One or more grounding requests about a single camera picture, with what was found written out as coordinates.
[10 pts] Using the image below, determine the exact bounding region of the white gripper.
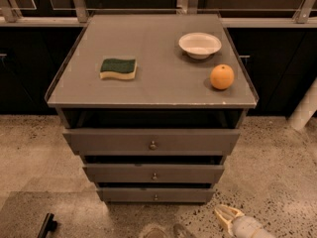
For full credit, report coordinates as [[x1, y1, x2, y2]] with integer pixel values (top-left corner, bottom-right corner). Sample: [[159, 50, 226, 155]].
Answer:
[[214, 204, 264, 238]]

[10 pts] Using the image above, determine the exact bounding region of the grey drawer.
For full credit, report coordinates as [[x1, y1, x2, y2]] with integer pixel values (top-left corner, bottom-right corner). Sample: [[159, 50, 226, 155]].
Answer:
[[97, 187, 214, 203], [83, 164, 224, 183], [63, 128, 240, 156]]

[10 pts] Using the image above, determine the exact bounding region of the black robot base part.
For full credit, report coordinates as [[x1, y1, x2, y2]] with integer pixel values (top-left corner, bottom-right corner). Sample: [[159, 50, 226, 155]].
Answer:
[[37, 213, 57, 238]]

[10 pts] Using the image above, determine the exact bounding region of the grey bottom drawer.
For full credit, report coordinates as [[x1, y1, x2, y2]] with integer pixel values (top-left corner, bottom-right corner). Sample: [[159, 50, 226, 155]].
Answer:
[[97, 187, 214, 203]]

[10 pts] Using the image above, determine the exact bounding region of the grey drawer cabinet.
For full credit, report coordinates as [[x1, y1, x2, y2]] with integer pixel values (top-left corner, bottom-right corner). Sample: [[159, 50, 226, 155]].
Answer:
[[46, 14, 258, 190]]

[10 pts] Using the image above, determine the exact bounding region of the grey top drawer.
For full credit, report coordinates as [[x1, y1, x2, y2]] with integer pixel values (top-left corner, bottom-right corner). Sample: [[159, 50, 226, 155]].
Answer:
[[63, 128, 240, 156]]

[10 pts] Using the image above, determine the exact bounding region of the orange fruit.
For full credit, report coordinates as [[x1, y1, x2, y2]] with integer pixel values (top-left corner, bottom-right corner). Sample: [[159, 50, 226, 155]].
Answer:
[[210, 64, 235, 90]]

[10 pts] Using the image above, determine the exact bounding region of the white bowl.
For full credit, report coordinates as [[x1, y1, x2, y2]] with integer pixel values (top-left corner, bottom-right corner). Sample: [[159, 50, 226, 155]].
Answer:
[[178, 33, 222, 60]]

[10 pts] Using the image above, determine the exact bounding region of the green yellow sponge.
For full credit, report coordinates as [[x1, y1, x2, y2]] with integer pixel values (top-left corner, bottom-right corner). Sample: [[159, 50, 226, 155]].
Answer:
[[99, 59, 137, 80]]

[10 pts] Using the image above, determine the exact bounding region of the metal railing frame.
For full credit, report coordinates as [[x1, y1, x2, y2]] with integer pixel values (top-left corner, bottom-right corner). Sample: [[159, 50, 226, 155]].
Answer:
[[0, 0, 317, 28]]

